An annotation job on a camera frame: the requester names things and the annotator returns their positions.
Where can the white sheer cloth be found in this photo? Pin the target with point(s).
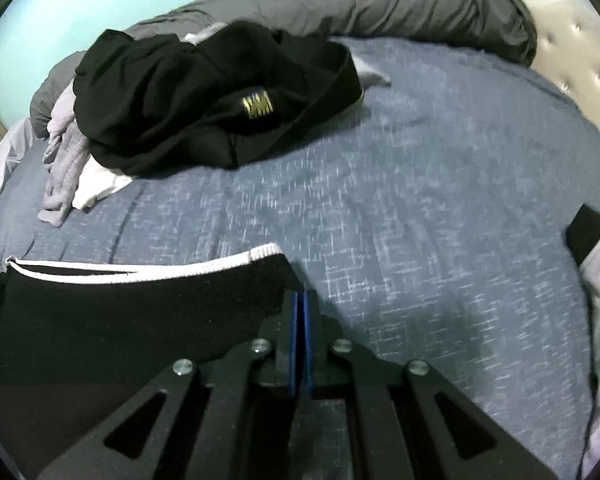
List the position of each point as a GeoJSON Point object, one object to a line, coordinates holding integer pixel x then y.
{"type": "Point", "coordinates": [2, 160]}

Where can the dark grey rolled duvet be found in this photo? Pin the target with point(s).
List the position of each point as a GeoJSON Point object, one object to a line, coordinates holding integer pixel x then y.
{"type": "Point", "coordinates": [380, 5]}

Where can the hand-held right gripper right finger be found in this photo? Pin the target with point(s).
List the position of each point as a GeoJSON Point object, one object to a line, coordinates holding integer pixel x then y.
{"type": "Point", "coordinates": [310, 350]}

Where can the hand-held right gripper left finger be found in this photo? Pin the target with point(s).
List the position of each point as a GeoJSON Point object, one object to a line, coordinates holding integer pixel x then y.
{"type": "Point", "coordinates": [293, 350]}

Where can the white tufted bed headboard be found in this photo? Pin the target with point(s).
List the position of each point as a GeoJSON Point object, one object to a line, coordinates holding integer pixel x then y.
{"type": "Point", "coordinates": [580, 60]}

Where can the white garment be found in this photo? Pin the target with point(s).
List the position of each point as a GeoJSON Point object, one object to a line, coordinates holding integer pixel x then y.
{"type": "Point", "coordinates": [100, 187]}

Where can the light grey garment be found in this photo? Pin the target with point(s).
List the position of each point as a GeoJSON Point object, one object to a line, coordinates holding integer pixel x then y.
{"type": "Point", "coordinates": [62, 170]}

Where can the blue bed blanket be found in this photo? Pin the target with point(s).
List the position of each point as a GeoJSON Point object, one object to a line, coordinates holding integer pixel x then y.
{"type": "Point", "coordinates": [380, 210]}

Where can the black shirt with white trim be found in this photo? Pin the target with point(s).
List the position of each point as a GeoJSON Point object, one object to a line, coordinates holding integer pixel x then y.
{"type": "Point", "coordinates": [130, 320]}

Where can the black garment with yellow label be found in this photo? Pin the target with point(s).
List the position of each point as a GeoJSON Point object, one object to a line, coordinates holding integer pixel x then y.
{"type": "Point", "coordinates": [180, 100]}

